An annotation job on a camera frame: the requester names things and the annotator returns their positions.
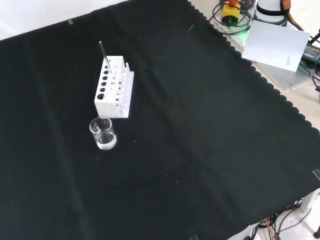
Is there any white test tube rack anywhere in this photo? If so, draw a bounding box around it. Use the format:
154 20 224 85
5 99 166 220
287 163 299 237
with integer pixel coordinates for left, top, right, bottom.
93 55 135 119

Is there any black bench cloth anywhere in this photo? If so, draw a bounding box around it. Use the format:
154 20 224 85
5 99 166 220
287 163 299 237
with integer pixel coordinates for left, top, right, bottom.
0 0 320 240

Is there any small clear glass beaker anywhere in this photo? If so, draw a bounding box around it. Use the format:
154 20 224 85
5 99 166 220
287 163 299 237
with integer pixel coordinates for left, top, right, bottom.
88 115 118 151

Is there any yellow stop button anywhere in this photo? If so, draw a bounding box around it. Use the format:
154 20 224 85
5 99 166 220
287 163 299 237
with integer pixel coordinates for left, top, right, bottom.
221 0 242 25

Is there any pale board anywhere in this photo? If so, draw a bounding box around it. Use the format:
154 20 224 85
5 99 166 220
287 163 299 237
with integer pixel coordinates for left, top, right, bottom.
241 19 312 73

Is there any black power adapter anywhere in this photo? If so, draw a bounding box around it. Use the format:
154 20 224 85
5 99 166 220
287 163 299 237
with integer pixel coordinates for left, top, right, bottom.
299 41 320 67

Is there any white bench leg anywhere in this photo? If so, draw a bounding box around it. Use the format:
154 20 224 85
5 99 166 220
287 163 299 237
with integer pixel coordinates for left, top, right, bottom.
301 191 320 214

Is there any dark cable loop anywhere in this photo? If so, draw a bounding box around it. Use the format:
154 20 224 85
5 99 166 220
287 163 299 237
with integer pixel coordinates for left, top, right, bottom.
209 0 254 36

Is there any orange floor cable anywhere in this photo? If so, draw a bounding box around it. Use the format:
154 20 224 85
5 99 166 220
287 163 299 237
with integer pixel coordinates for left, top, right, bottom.
264 216 276 240

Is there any black floor cable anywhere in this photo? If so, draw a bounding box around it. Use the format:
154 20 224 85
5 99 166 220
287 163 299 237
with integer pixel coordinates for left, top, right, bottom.
274 204 314 240

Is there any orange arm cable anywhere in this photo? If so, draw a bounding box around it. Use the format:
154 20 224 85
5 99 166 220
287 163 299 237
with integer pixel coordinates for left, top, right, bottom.
279 0 305 32

